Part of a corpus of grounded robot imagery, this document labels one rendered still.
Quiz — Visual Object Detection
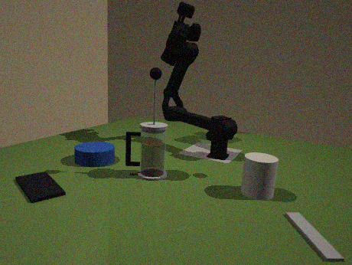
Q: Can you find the grey flat bar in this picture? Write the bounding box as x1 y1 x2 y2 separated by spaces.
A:
285 212 344 262

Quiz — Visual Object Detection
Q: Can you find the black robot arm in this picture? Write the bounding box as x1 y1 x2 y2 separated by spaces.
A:
161 23 237 160

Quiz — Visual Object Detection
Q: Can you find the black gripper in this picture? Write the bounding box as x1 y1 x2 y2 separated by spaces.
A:
166 2 195 46

